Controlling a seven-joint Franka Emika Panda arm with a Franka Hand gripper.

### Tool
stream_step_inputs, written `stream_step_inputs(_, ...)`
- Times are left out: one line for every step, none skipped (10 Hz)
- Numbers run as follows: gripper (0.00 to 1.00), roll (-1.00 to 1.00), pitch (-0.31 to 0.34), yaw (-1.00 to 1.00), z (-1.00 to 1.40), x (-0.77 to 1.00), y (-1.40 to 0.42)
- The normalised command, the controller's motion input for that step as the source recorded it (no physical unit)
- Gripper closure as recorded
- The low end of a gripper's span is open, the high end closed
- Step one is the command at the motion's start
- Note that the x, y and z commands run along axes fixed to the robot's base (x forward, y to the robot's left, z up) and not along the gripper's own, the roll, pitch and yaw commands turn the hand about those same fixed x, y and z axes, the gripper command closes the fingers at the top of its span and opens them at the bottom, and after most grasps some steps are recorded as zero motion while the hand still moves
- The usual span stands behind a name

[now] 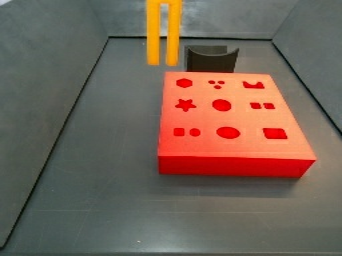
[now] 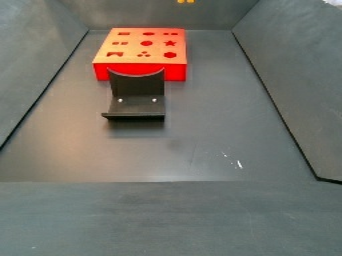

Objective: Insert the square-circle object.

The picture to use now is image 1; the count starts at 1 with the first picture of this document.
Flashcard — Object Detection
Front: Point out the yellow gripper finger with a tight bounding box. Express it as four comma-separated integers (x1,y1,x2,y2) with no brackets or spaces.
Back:
166,0,182,66
148,0,161,65

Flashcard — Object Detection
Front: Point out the dark grey curved block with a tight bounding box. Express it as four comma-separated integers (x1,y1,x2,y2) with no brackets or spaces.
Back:
185,45,240,73

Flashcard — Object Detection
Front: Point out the red shape-sorter block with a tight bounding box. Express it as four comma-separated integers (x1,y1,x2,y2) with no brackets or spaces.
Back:
158,72,317,178

